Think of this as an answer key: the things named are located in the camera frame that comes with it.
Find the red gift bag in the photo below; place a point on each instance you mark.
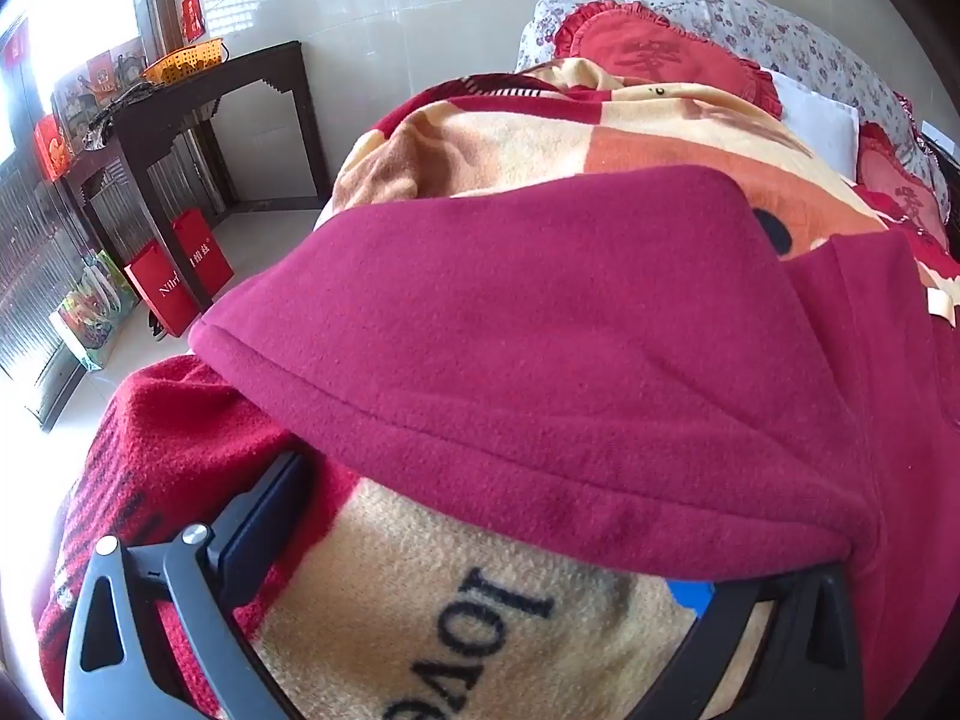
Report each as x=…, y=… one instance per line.
x=204, y=251
x=157, y=289

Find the maroon fleece garment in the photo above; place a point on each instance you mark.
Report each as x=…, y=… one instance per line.
x=525, y=315

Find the dark bed headboard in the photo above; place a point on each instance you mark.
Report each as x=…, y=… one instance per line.
x=946, y=157

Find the printed picture boards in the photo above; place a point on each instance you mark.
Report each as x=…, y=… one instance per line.
x=94, y=82

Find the white pillow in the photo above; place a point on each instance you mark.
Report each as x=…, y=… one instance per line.
x=817, y=120

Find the orange plastic basket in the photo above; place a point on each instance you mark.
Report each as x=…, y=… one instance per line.
x=184, y=61

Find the dark patterned cloth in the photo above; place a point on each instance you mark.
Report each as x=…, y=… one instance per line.
x=120, y=116

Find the red wall sticker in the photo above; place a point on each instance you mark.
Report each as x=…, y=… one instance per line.
x=193, y=15

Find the red box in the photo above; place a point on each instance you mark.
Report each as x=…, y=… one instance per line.
x=52, y=150

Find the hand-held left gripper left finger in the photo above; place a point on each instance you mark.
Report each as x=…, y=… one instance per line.
x=255, y=517

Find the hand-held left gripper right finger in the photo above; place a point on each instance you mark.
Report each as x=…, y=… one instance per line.
x=694, y=594

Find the large red heart pillow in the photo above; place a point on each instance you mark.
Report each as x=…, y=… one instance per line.
x=660, y=52

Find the small red heart pillow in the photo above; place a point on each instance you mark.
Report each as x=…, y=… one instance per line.
x=907, y=195

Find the red and cream printed blanket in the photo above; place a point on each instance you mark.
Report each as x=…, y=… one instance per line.
x=487, y=142

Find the colourful printed bag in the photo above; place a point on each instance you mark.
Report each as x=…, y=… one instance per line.
x=94, y=315

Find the dark wooden table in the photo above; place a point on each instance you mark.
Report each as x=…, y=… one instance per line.
x=225, y=79

